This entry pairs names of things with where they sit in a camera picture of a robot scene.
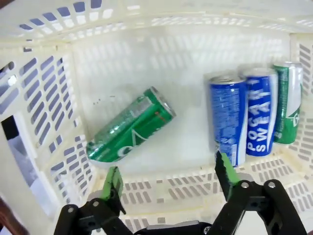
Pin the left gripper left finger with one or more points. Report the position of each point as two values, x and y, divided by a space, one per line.
111 186

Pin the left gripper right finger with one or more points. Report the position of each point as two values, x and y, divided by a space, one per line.
228 176

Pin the blue Pocari Sweat can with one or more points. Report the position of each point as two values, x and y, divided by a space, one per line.
227 117
259 117

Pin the green soda can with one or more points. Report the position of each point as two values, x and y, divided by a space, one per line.
132 127
288 102

